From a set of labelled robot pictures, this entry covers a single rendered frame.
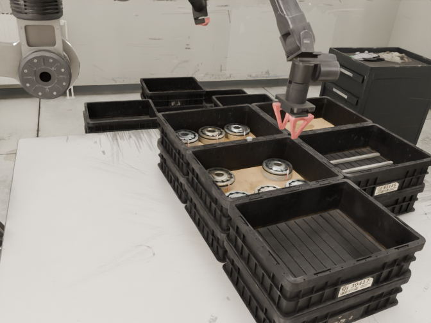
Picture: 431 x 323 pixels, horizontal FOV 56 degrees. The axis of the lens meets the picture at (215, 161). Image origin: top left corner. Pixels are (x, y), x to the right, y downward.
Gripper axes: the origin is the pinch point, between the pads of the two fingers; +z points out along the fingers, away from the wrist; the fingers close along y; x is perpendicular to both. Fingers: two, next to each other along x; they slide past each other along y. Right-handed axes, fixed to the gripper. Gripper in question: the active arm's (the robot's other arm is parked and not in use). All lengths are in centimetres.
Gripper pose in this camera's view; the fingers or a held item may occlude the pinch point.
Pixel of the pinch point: (288, 131)
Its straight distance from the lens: 114.6
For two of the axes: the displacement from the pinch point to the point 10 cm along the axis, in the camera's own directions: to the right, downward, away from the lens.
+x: -9.1, 1.2, -4.1
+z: -1.1, 8.7, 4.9
